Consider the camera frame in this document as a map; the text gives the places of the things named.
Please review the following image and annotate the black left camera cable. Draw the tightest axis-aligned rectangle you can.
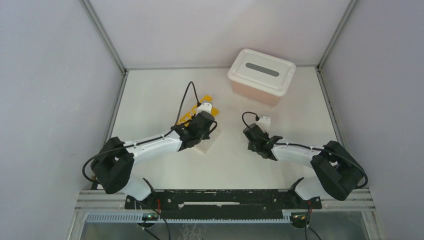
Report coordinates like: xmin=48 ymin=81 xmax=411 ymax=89
xmin=81 ymin=81 xmax=204 ymax=185

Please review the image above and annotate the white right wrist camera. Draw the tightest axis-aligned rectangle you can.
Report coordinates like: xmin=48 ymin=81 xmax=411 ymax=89
xmin=256 ymin=115 xmax=271 ymax=134

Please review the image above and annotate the pink plastic bin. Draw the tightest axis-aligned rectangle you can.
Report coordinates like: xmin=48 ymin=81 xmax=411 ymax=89
xmin=231 ymin=81 xmax=281 ymax=107

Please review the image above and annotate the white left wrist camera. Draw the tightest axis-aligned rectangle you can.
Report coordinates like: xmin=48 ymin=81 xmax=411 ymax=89
xmin=196 ymin=102 xmax=213 ymax=115

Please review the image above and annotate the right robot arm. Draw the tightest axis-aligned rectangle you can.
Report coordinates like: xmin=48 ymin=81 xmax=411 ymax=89
xmin=243 ymin=123 xmax=368 ymax=208

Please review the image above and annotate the white plastic bin lid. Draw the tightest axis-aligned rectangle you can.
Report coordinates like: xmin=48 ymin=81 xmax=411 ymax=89
xmin=227 ymin=48 xmax=297 ymax=97

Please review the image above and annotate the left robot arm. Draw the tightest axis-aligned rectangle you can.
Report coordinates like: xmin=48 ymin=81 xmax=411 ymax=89
xmin=89 ymin=111 xmax=218 ymax=209

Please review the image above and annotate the yellow test tube rack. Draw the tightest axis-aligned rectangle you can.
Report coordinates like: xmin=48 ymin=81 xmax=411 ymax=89
xmin=177 ymin=95 xmax=219 ymax=124

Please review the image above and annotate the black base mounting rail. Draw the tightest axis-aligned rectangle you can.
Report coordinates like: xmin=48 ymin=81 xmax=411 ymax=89
xmin=124 ymin=189 xmax=322 ymax=221

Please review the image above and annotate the clear well plate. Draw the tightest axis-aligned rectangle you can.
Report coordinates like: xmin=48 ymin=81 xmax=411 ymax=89
xmin=194 ymin=127 xmax=221 ymax=154

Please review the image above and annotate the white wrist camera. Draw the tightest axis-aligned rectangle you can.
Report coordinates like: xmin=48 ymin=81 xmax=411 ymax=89
xmin=196 ymin=102 xmax=213 ymax=115
xmin=256 ymin=115 xmax=271 ymax=134

